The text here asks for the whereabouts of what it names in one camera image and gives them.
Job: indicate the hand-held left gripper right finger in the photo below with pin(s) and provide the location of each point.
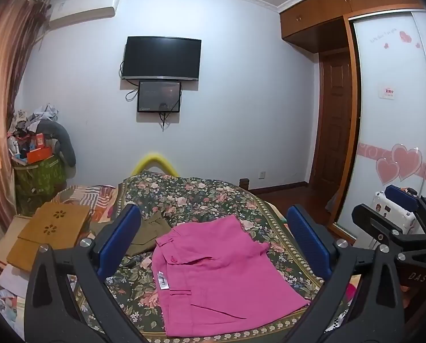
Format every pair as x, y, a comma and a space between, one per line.
309, 243

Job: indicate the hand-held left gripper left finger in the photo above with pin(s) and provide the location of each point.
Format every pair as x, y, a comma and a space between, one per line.
120, 243

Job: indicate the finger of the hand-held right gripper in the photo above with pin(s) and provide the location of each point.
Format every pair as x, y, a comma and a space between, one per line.
402, 197
370, 218

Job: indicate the pink pants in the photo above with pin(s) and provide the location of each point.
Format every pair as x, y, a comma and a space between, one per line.
216, 271

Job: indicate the olive green pants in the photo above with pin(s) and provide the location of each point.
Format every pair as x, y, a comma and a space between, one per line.
148, 235

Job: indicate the striped blanket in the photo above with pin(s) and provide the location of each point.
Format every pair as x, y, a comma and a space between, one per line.
95, 196

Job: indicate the brown wooden lap desk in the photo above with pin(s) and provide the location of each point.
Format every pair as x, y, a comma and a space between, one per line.
48, 235

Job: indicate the black white patterned cloth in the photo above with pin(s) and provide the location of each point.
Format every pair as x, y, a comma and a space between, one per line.
339, 319

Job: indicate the wooden bedpost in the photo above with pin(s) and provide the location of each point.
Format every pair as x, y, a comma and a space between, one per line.
244, 183

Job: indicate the floral green blanket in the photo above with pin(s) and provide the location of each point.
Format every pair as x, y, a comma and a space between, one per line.
205, 200

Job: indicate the green laundry basket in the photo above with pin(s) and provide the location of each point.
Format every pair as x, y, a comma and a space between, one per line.
41, 182

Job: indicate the wooden door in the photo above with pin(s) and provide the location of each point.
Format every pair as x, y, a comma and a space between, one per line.
332, 121

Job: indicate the flat cardboard sheet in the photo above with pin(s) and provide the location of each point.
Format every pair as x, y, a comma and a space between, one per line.
9, 235

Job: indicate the orange box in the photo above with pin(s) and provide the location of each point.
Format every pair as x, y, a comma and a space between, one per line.
39, 154

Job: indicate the pile of papers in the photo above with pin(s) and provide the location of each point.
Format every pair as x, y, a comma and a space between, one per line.
5, 303

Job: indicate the pile of clothes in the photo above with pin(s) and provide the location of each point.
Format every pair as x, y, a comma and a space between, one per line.
41, 114

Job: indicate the small black monitor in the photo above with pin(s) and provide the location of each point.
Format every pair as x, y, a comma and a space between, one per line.
159, 96

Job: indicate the striped pink curtain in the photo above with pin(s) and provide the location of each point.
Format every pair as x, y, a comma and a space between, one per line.
5, 96

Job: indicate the wooden overhead cabinet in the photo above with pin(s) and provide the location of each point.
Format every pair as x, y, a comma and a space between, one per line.
316, 18

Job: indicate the white air conditioner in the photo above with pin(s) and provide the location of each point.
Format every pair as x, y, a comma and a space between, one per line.
84, 9

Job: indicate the white wall socket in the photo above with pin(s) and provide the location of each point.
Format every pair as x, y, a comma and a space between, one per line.
262, 174

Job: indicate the black wall television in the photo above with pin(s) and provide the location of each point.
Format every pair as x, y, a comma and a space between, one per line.
161, 58

